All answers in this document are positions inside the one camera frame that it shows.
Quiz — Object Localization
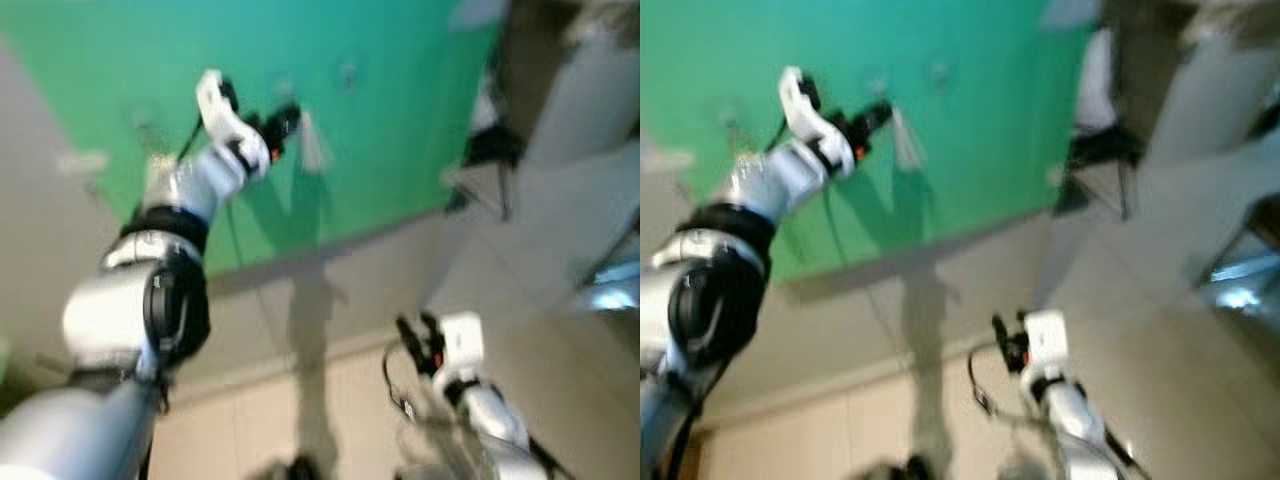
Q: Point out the green hook board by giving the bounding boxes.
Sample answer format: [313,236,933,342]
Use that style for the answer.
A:
[0,0,501,278]
[640,0,1096,283]

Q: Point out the hanging golden key bunch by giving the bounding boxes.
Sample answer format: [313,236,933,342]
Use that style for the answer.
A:
[145,150,181,201]

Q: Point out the white tape strip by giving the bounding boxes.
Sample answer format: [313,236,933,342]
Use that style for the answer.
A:
[642,146,696,175]
[55,150,109,177]

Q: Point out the black chair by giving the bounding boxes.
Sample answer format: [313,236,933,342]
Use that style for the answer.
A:
[1052,30,1147,223]
[445,60,527,223]

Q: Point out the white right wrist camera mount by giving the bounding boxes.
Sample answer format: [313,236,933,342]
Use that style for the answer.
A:
[440,312,487,393]
[1022,310,1071,393]

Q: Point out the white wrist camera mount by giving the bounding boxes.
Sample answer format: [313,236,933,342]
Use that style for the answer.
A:
[1022,310,1071,393]
[196,68,271,176]
[778,66,857,173]
[440,312,487,393]

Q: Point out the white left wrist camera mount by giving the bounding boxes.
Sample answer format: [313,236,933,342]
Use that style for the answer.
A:
[196,68,271,176]
[778,66,857,173]

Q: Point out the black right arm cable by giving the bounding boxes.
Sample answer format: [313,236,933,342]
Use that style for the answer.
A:
[382,340,421,421]
[966,340,1003,417]

